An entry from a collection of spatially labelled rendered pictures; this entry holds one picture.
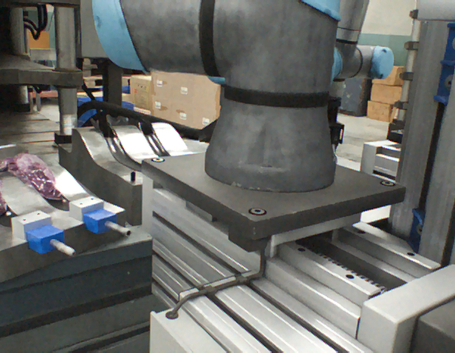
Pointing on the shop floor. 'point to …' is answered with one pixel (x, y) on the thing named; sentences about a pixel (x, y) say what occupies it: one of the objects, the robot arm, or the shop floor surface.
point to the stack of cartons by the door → (385, 96)
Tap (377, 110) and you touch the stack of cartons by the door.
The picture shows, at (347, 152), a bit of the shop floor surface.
